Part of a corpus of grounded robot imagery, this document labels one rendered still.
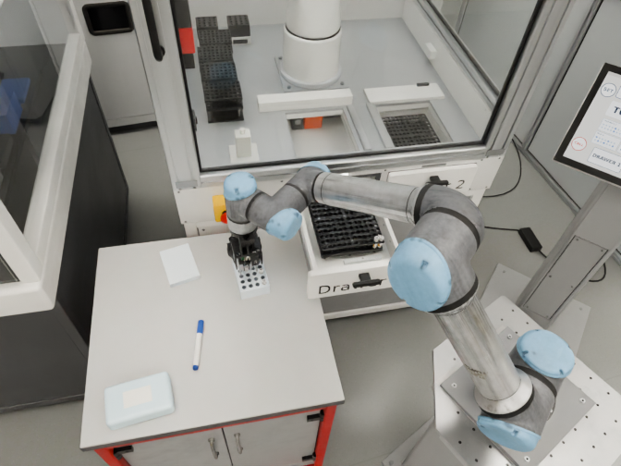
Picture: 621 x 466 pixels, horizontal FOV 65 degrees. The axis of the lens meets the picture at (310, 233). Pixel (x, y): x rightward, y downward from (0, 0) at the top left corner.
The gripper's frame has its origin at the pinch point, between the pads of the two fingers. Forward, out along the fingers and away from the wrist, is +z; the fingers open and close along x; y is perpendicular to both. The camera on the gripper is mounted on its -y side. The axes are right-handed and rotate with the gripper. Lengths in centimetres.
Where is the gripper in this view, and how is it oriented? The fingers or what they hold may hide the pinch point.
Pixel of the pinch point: (246, 264)
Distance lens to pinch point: 139.4
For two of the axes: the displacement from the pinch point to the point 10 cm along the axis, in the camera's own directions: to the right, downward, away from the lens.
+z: -0.5, 6.4, 7.7
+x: 9.6, -1.9, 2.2
